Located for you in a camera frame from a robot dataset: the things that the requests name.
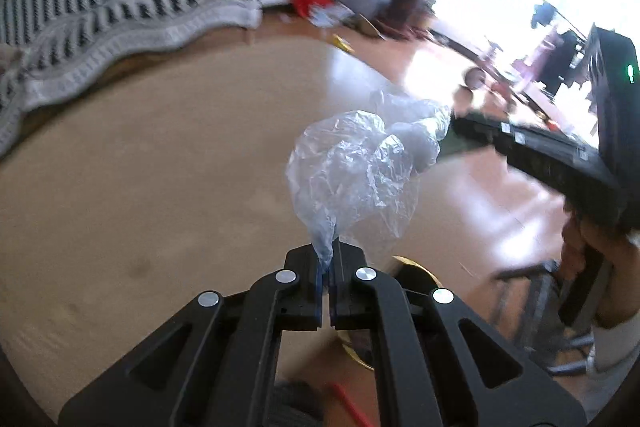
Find children's tricycle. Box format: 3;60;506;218
461;36;524;114

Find clear plastic bag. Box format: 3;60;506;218
285;89;454;269

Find person's right hand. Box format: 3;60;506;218
560;206;640;324

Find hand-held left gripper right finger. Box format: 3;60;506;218
329;239;587;427

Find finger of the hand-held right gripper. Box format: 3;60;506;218
450;113;627;229

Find scattered papers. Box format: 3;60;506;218
309;4;352;26

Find striped sofa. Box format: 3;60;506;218
0;0;264;158

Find metal frame stool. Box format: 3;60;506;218
494;259;597;376

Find gold rimmed bin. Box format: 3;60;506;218
340;255;441;369

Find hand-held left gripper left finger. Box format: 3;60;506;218
57;244;331;427

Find red stick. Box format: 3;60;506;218
327;381;377;427

